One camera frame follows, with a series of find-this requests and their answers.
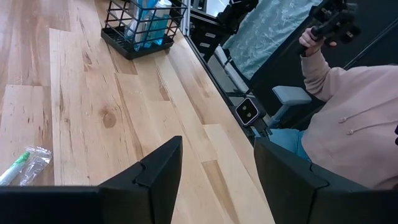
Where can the blue toothbrush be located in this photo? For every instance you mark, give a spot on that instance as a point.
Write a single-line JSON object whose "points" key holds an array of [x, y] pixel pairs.
{"points": [[144, 12]]}

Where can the black table-level camera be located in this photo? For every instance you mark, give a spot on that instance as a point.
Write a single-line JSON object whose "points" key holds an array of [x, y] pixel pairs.
{"points": [[247, 111]]}

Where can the black table frame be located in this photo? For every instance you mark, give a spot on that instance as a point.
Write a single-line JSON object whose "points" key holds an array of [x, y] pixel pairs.
{"points": [[224, 93]]}

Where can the teal patterned cloth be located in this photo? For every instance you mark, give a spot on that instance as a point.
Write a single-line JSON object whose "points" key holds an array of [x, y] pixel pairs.
{"points": [[267, 34]]}

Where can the silver extrusion post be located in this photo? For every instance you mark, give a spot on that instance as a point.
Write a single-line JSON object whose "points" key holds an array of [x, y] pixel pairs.
{"points": [[186, 15]]}

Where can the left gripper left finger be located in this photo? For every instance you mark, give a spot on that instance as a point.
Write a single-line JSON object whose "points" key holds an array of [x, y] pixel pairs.
{"points": [[149, 193]]}

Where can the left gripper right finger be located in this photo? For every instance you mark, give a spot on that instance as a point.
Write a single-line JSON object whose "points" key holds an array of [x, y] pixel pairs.
{"points": [[295, 193]]}

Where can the black drawer unit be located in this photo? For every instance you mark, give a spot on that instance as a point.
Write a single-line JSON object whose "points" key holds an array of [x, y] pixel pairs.
{"points": [[206, 40]]}

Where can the person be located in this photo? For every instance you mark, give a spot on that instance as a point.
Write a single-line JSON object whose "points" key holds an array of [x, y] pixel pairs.
{"points": [[357, 130]]}

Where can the teal mouthwash bottle white cap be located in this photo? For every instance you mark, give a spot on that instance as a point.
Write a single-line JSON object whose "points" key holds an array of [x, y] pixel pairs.
{"points": [[163, 25], [151, 37]]}

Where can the person's hand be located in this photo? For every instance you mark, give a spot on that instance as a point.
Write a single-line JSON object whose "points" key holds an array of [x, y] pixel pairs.
{"points": [[309, 39]]}

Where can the green toothbrush in clear wrapper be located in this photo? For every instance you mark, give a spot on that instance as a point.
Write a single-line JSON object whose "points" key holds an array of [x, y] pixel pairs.
{"points": [[12, 172]]}

